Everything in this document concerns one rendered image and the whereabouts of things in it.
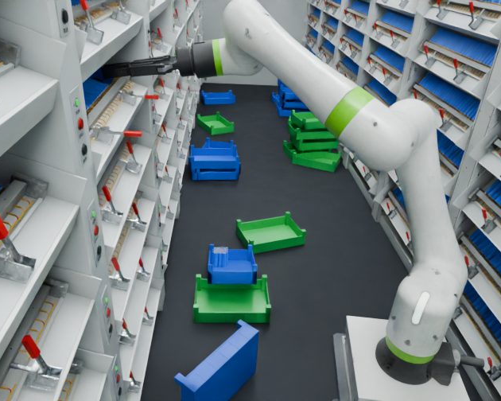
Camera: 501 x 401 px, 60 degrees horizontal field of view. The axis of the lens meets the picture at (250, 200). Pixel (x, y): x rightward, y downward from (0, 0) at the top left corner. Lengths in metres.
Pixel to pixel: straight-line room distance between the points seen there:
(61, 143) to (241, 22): 0.52
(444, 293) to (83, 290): 0.77
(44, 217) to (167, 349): 1.07
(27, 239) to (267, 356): 1.17
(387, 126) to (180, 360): 1.10
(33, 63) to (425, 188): 0.86
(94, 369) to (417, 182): 0.83
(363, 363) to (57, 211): 0.84
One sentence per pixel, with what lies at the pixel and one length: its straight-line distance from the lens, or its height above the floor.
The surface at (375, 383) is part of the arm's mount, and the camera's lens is 1.18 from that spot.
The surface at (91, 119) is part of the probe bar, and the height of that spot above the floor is 0.94.
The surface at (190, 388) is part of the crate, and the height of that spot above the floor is 0.20.
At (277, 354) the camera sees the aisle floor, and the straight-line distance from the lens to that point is 1.68.
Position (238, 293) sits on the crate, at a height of 0.00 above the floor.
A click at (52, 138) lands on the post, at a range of 0.70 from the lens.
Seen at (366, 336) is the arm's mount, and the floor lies 0.37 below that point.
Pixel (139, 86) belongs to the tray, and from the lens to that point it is 1.36.
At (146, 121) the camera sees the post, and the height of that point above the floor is 0.80.
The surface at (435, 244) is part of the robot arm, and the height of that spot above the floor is 0.66.
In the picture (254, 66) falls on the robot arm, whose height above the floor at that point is 1.01.
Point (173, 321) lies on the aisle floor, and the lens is 1.78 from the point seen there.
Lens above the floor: 1.26
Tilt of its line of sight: 29 degrees down
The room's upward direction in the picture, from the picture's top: 3 degrees clockwise
